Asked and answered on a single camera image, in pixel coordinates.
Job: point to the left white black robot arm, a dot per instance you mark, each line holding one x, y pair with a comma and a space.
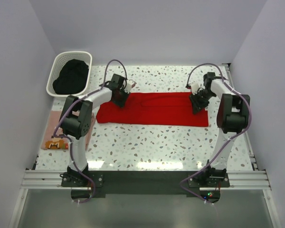
76, 117

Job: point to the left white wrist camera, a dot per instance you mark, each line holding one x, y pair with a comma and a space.
129, 85

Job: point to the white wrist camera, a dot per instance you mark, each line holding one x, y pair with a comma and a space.
129, 85
193, 87

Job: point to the white plastic laundry basket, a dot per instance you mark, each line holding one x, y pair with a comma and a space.
59, 61

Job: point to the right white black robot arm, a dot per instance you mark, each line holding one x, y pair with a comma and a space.
233, 116

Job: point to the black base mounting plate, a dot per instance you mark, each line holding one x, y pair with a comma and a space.
99, 184

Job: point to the aluminium front rail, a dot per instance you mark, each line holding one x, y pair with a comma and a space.
239, 180

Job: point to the black garment in basket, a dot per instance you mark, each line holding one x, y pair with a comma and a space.
72, 78

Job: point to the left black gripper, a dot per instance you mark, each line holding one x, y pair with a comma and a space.
121, 104

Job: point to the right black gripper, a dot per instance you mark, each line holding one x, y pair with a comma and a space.
197, 106

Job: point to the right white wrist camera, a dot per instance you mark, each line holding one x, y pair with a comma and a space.
193, 87

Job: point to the red t shirt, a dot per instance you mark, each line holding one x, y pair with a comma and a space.
154, 109

